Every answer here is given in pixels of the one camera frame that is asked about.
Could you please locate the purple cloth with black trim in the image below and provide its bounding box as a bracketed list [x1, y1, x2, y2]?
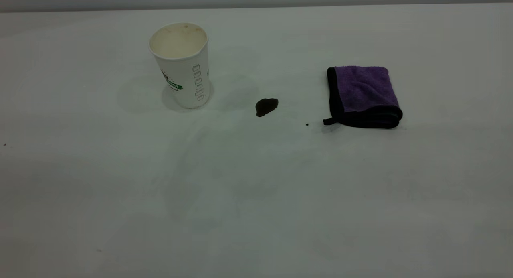
[323, 66, 403, 129]

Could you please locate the white paper coffee cup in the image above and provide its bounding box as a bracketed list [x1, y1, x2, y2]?
[148, 22, 210, 110]

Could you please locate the dark coffee spill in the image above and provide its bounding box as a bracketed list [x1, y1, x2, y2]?
[255, 98, 279, 118]

